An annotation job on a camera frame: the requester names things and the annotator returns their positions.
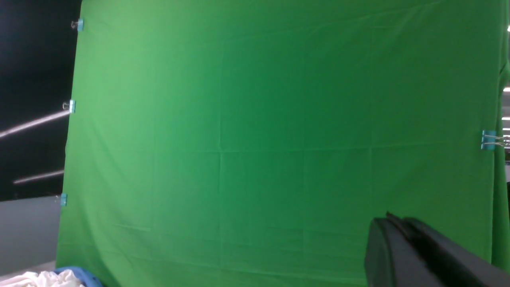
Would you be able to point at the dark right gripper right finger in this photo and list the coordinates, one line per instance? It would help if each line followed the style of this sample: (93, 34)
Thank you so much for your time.
(453, 265)

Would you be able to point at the blue binder clip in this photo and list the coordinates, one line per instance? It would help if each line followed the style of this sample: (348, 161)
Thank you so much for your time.
(63, 199)
(69, 106)
(78, 25)

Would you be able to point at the white crumpled garment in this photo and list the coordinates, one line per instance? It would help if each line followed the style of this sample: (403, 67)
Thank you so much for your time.
(43, 279)

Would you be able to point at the blue crumpled garment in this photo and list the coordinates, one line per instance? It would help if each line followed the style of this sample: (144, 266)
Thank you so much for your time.
(87, 278)

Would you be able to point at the blue binder clip upper left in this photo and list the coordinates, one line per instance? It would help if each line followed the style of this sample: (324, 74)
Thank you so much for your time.
(78, 25)

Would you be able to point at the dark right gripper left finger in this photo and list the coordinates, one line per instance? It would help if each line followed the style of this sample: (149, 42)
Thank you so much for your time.
(390, 261)

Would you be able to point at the blue binder clip lower left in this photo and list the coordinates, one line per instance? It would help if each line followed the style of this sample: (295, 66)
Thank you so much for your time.
(63, 199)

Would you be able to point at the blue binder clip right edge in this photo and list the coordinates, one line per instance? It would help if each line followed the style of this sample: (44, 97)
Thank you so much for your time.
(490, 140)

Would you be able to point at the blue binder clip middle left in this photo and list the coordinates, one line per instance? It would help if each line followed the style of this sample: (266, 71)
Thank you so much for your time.
(69, 106)

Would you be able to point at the green backdrop cloth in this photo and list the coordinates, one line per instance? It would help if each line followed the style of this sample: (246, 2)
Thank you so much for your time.
(249, 143)

